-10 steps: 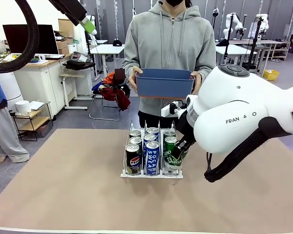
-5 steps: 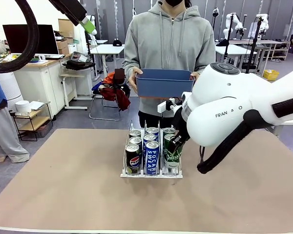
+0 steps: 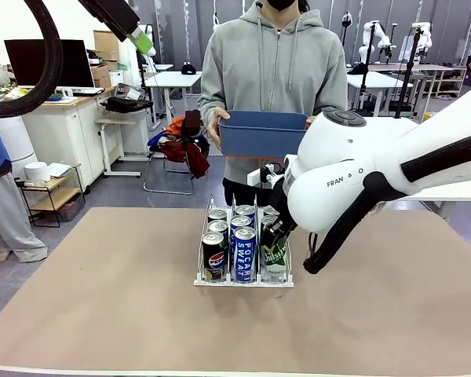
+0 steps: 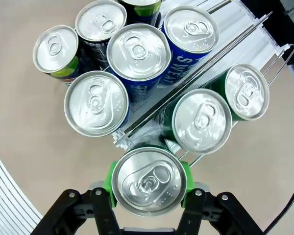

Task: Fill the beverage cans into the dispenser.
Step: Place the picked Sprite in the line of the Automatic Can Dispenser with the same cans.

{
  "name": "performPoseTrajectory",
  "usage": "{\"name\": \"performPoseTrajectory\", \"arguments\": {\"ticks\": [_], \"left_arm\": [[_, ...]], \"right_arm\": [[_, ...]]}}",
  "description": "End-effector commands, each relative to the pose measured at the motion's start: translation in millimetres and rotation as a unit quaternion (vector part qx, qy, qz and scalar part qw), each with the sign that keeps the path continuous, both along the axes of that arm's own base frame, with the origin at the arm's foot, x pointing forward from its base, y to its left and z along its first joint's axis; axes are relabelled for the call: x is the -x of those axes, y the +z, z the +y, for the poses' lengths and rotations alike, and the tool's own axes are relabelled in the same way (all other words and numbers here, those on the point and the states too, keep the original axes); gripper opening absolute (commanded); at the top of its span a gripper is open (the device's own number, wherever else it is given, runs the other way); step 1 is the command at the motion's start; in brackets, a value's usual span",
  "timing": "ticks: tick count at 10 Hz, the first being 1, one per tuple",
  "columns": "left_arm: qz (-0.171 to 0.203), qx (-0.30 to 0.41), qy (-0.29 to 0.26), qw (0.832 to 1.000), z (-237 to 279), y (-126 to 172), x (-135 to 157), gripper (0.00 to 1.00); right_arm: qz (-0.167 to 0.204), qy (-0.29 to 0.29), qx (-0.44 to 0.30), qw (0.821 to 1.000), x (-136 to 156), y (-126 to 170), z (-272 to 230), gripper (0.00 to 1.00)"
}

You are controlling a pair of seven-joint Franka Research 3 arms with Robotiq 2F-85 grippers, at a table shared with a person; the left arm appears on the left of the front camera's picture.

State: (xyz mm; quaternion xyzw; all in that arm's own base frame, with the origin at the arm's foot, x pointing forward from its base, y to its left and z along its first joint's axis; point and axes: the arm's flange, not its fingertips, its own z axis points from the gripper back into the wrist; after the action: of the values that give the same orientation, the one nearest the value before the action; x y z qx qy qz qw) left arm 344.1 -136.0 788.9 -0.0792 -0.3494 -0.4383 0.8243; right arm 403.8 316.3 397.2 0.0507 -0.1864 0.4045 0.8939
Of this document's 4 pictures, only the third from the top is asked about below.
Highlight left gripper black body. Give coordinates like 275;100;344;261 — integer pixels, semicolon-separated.
78;0;135;24

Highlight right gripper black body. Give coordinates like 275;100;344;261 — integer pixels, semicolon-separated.
268;182;299;232

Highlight blue Pocari Sweat can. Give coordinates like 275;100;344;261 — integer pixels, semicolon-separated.
232;226;258;284
229;214;254;237
235;204;257;221

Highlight blue plastic basket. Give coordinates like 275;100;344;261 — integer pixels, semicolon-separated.
217;109;309;160

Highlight person left forearm grey sleeve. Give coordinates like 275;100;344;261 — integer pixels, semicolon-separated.
317;78;349;119

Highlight person right forearm grey sleeve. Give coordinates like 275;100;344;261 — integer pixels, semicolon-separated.
198;78;228;123

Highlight person right hand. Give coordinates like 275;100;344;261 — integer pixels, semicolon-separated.
206;108;232;148

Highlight large cardboard box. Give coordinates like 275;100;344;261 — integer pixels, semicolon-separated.
93;29;121;62

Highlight person black trousers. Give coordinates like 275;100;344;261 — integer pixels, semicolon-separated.
222;176;276;207

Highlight white lab table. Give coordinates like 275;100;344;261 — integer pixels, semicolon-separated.
345;69;413;117
144;70;203;133

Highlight small cardboard box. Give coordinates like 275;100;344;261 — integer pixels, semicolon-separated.
89;64;113;90

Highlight clear acrylic can rack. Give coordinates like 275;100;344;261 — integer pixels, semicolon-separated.
193;192;295;288

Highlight black bag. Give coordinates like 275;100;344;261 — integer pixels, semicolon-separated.
104;96;155;113

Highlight dark brown rectangular object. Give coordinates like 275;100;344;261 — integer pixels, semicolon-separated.
184;109;203;137

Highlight black computer monitor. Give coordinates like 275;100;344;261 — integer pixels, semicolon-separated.
3;38;97;90

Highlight white desk wooden top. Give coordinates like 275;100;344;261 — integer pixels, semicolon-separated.
0;85;121;189

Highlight white rolling side table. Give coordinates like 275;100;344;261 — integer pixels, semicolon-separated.
96;112;154;178

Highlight grey metal chair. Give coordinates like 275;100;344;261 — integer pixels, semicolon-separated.
143;129;211;196

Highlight red jacket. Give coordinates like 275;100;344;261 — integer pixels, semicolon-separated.
147;115;211;181

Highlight person grey hoodie torso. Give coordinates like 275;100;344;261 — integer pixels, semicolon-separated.
198;0;349;190

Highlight white paper stack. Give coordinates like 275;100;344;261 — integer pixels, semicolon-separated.
46;162;72;178

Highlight white air purifier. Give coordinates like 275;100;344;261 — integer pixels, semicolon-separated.
0;113;39;163

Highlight black tripod stand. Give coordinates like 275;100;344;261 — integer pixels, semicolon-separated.
345;21;382;117
394;25;425;119

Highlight white paper roll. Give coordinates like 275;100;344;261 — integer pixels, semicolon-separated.
23;161;52;183

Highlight stand with white lamp head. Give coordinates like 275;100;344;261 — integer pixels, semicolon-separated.
341;11;354;68

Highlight light wooden shelf unit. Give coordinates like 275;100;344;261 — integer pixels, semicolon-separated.
368;62;468;99

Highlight bystander in maroon top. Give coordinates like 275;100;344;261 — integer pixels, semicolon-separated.
0;46;49;264

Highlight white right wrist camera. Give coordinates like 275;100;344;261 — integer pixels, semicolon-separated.
246;163;290;189

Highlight thin black camera cable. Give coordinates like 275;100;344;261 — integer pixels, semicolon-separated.
307;231;319;261

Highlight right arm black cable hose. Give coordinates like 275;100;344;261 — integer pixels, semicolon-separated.
302;129;471;276

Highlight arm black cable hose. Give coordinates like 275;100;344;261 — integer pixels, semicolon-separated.
302;129;471;276
0;0;64;118

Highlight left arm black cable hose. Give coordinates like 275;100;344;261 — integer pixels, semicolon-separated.
0;0;64;118

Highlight black wire wooden shelf rack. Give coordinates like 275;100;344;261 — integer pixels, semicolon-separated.
17;164;86;229

